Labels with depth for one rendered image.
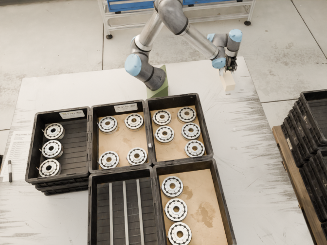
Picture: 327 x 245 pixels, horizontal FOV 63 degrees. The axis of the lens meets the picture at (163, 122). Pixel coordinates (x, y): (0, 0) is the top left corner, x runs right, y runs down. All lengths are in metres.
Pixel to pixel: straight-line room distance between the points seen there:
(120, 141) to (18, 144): 0.66
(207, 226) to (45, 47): 2.80
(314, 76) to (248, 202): 1.95
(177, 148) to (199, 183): 0.22
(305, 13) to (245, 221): 2.98
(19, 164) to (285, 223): 1.47
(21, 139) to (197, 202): 1.13
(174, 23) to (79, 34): 2.32
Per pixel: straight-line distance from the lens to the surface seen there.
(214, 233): 1.30
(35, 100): 1.99
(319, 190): 2.12
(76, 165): 1.47
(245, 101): 1.81
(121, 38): 3.33
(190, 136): 1.43
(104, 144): 1.48
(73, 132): 1.58
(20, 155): 1.79
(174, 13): 1.31
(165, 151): 1.42
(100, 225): 1.34
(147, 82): 1.65
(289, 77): 3.06
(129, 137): 1.48
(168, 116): 1.49
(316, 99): 2.27
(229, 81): 1.81
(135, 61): 1.57
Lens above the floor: 2.10
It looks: 57 degrees down
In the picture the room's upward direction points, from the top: 4 degrees counter-clockwise
